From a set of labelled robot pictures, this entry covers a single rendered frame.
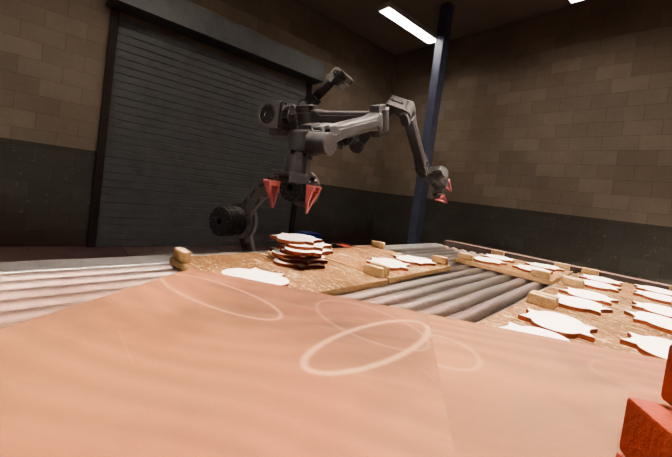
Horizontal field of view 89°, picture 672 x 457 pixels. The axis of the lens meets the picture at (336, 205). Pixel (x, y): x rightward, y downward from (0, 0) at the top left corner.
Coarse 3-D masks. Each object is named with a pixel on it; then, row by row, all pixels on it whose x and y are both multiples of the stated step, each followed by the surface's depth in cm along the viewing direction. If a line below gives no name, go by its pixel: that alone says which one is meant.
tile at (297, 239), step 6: (282, 234) 96; (288, 234) 98; (294, 234) 99; (300, 234) 101; (282, 240) 88; (288, 240) 87; (294, 240) 88; (300, 240) 90; (306, 240) 91; (312, 240) 92; (318, 240) 95
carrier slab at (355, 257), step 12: (336, 252) 117; (348, 252) 120; (360, 252) 124; (372, 252) 127; (384, 252) 131; (396, 252) 135; (348, 264) 100; (360, 264) 102; (384, 276) 91; (396, 276) 93; (408, 276) 98; (420, 276) 104
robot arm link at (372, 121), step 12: (372, 108) 119; (384, 108) 121; (348, 120) 107; (360, 120) 108; (372, 120) 114; (336, 132) 98; (348, 132) 103; (360, 132) 109; (372, 132) 122; (384, 132) 124
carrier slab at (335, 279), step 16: (192, 256) 85; (208, 256) 87; (224, 256) 89; (240, 256) 92; (256, 256) 94; (272, 256) 97; (272, 272) 80; (288, 272) 82; (304, 272) 84; (320, 272) 86; (336, 272) 88; (352, 272) 91; (304, 288) 71; (320, 288) 72; (336, 288) 74; (352, 288) 78; (368, 288) 82
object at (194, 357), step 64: (64, 320) 22; (128, 320) 23; (192, 320) 24; (256, 320) 25; (320, 320) 27; (384, 320) 29; (448, 320) 31; (0, 384) 15; (64, 384) 16; (128, 384) 16; (192, 384) 17; (256, 384) 17; (320, 384) 18; (384, 384) 19; (448, 384) 20; (512, 384) 21; (576, 384) 22; (640, 384) 23; (0, 448) 12; (64, 448) 12; (128, 448) 12; (192, 448) 13; (256, 448) 13; (320, 448) 14; (384, 448) 14; (448, 448) 15; (512, 448) 15; (576, 448) 16
